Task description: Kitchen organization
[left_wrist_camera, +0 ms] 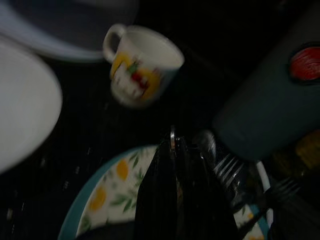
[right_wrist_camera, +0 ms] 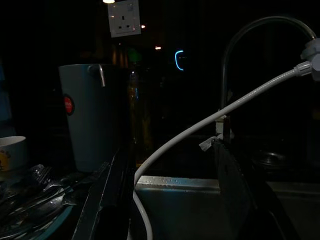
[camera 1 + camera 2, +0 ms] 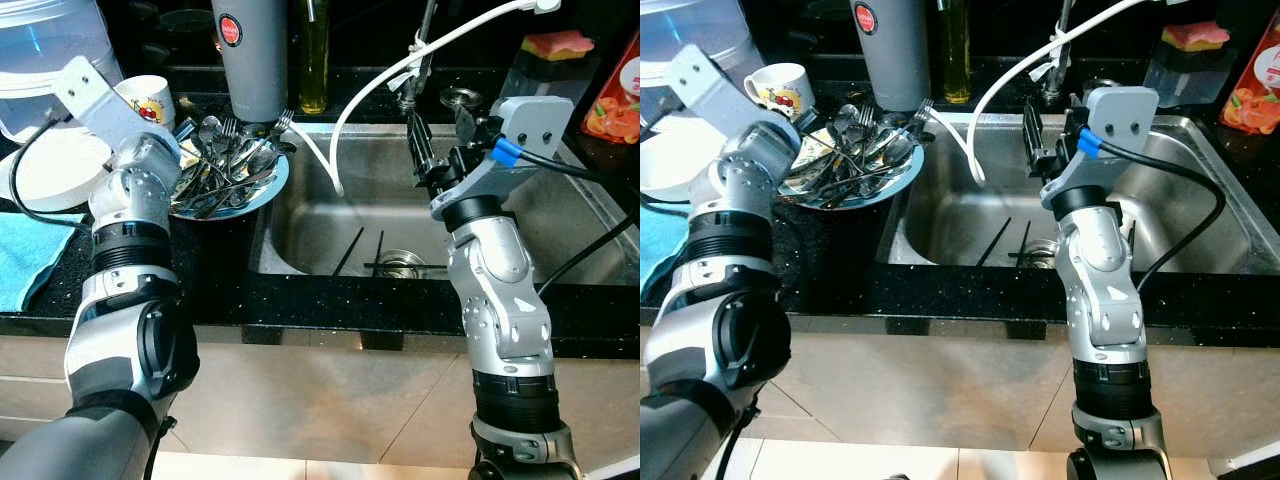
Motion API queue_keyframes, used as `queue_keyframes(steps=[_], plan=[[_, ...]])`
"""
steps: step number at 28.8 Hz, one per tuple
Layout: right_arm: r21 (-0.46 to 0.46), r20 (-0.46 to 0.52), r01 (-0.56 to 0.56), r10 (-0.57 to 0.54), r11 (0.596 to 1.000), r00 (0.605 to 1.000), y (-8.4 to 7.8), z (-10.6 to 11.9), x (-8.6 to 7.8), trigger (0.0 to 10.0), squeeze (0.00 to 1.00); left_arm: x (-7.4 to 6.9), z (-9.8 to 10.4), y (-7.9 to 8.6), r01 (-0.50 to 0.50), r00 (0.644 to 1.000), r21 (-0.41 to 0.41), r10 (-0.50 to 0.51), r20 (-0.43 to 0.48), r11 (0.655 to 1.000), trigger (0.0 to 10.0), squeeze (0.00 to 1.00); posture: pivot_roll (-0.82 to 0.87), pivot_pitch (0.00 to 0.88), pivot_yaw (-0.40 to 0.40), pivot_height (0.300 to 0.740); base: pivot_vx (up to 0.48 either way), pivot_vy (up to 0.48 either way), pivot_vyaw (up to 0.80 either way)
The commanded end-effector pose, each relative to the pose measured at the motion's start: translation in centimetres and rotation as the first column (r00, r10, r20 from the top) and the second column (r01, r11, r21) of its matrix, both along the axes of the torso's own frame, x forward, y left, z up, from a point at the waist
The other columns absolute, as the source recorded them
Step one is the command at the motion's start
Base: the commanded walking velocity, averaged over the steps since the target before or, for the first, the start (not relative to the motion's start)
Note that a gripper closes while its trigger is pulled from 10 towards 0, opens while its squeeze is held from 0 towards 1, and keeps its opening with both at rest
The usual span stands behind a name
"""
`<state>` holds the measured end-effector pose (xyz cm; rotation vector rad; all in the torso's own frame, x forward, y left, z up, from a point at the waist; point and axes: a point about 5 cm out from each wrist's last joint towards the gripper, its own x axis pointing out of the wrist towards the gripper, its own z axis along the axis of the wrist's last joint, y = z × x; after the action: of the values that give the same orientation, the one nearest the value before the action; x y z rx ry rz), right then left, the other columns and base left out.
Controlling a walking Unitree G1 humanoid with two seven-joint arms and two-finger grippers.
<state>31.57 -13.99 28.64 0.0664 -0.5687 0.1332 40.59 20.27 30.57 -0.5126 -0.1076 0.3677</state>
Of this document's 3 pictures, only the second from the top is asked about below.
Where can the chrome counter hole cap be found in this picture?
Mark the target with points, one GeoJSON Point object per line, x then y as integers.
{"type": "Point", "coordinates": [270, 160]}

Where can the white cartoon mug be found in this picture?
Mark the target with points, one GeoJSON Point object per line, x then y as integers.
{"type": "Point", "coordinates": [12, 152]}

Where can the metal spoon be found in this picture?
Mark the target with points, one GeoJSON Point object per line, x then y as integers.
{"type": "Point", "coordinates": [57, 200]}

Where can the white wall socket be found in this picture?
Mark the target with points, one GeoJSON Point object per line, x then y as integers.
{"type": "Point", "coordinates": [123, 22]}

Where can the grey canister red label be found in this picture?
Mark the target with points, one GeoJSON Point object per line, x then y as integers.
{"type": "Point", "coordinates": [87, 125]}

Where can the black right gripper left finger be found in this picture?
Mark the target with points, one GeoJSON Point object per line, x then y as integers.
{"type": "Point", "coordinates": [107, 205]}

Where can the white faucet adapter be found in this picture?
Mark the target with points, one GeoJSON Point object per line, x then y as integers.
{"type": "Point", "coordinates": [312, 50]}

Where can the lemon print teal-rimmed plate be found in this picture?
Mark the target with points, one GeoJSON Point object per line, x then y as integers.
{"type": "Point", "coordinates": [57, 222]}

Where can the chrome faucet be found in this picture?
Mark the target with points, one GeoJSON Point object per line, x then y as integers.
{"type": "Point", "coordinates": [224, 82]}

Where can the stainless steel sink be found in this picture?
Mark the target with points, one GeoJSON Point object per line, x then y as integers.
{"type": "Point", "coordinates": [180, 207]}

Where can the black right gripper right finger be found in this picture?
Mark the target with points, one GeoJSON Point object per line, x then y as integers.
{"type": "Point", "coordinates": [240, 200]}

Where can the yellow oil glass bottle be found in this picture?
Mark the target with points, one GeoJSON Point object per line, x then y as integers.
{"type": "Point", "coordinates": [138, 125]}

